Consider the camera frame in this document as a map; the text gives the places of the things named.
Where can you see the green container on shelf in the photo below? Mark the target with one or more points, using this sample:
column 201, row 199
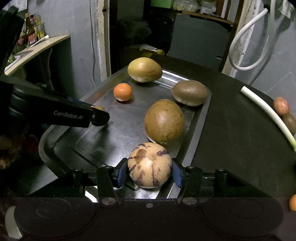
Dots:
column 162, row 3

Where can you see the dark cabinet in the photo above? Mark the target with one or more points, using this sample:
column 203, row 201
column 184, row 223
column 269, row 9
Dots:
column 199, row 41

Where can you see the dark sauce bottle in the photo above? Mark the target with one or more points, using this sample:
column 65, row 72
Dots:
column 30, row 31

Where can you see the beige countertop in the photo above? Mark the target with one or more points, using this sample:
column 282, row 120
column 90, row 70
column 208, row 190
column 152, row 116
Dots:
column 23, row 57

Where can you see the yellow box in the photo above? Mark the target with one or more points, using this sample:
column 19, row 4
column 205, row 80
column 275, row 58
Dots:
column 149, row 51

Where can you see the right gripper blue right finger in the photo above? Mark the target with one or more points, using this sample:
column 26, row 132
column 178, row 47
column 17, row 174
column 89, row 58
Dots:
column 189, row 180

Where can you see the dark green-brown fruit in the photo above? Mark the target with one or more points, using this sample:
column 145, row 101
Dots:
column 290, row 122

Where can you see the small orange tangerine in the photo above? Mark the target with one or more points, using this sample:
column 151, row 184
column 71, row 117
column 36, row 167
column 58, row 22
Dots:
column 123, row 92

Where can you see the reddish passion fruit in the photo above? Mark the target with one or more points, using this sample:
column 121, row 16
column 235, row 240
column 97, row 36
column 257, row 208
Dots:
column 281, row 106

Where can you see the brown kiwi-like fruit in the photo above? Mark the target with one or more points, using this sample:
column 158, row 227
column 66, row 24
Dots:
column 190, row 92

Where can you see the orange tangerine at edge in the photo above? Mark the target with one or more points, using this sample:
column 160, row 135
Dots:
column 292, row 203

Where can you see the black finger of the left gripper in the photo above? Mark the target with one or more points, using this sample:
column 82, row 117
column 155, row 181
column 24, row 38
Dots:
column 27, row 102

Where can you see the small brown kiwi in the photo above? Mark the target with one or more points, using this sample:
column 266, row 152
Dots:
column 98, row 107

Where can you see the white leek stalk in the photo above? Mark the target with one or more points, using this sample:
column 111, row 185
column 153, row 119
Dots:
column 271, row 113

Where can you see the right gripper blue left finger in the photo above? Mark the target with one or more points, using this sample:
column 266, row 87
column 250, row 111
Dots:
column 108, row 178

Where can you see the striped pepino melon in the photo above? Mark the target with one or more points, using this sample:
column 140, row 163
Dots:
column 149, row 165

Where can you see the metal tray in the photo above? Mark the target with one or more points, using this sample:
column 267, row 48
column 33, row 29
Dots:
column 64, row 148

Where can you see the yellow-green mango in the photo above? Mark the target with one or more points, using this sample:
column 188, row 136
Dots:
column 144, row 69

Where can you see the brown round fruit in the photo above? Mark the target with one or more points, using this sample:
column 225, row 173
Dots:
column 164, row 122

